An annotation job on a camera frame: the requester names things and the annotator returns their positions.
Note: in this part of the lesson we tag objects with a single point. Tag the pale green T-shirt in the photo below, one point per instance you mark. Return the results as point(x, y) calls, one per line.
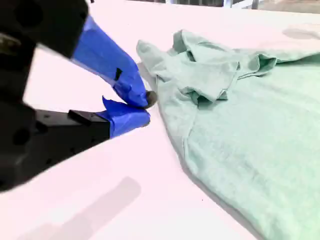
point(240, 130)

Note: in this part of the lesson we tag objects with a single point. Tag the white furniture leg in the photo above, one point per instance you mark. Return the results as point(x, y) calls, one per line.
point(228, 3)

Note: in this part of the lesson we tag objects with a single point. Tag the grey metal furniture leg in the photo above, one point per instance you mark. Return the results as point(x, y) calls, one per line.
point(255, 3)

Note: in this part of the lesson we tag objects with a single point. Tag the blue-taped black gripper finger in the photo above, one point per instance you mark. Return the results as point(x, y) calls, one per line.
point(125, 116)
point(105, 53)

